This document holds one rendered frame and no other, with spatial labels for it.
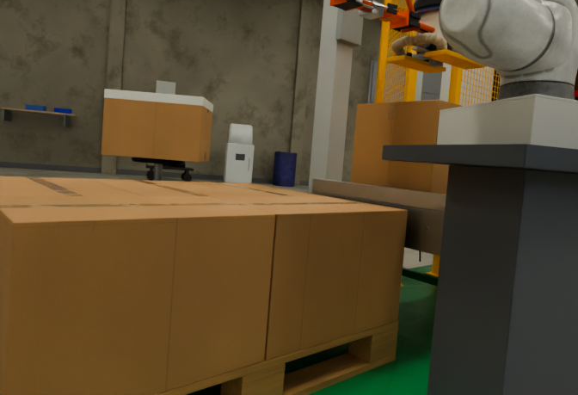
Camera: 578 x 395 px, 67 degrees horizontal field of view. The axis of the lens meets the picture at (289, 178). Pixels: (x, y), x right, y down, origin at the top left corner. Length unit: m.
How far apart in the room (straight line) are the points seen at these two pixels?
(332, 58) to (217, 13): 8.21
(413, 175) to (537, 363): 0.85
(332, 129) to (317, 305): 1.75
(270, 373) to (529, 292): 0.69
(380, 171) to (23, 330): 1.35
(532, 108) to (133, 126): 2.34
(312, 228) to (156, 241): 0.47
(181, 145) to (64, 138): 8.07
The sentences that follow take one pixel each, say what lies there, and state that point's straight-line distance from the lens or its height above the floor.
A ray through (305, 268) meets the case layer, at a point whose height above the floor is 0.38.
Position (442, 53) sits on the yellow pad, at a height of 1.15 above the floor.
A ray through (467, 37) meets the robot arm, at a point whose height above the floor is 0.95.
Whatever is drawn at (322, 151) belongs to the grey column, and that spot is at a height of 0.75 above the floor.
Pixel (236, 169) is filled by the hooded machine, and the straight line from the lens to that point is 9.26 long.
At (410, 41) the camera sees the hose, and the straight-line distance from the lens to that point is 1.97.
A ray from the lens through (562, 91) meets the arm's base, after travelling 1.14.
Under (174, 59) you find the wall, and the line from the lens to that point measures 10.73.
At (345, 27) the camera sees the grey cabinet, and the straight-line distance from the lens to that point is 2.99.
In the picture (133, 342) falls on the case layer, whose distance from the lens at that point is 1.06.
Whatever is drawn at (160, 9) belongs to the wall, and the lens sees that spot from 10.99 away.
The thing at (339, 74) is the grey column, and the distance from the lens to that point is 2.98.
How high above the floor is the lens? 0.70
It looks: 3 degrees down
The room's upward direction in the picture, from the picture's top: 5 degrees clockwise
